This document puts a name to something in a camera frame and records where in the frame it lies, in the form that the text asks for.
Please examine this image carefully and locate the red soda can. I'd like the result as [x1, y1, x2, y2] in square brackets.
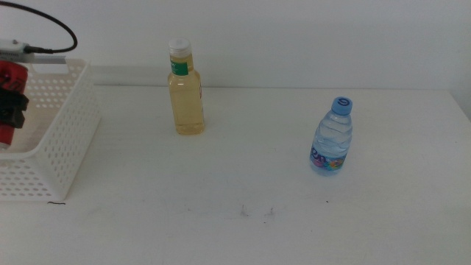
[0, 60, 29, 150]

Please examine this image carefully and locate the small water bottle blue cap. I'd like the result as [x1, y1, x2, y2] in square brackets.
[309, 96, 354, 177]

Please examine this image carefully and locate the yellow tea bottle white cap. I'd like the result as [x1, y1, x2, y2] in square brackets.
[167, 38, 206, 135]

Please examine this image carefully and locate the black left camera cable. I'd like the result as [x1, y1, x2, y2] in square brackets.
[0, 0, 79, 54]

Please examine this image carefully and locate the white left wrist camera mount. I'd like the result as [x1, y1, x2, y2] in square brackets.
[0, 38, 31, 62]

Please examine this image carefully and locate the white perforated plastic basket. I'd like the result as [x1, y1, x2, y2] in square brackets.
[0, 54, 102, 202]

